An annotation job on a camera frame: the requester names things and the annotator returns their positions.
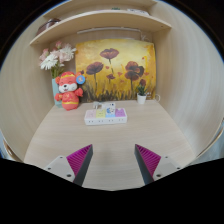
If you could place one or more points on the small green plant white pot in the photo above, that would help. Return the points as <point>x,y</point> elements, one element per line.
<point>141,97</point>

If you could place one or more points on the red plush toy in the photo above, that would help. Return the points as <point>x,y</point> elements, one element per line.
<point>69,91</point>

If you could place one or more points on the pink white flowers in vase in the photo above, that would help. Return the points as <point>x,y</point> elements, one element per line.
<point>58,56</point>

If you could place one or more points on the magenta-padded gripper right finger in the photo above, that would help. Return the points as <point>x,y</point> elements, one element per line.
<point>148,160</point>

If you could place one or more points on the white pastel-socket power strip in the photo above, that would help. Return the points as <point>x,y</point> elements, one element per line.
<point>105,118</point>

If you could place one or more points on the yellow poppy flower painting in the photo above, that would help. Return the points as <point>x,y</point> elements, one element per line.
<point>116,70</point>

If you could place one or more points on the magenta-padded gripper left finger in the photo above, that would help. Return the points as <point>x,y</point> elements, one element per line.
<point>80,160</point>

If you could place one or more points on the wooden shelf unit with items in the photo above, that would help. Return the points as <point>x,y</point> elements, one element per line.
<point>100,21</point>

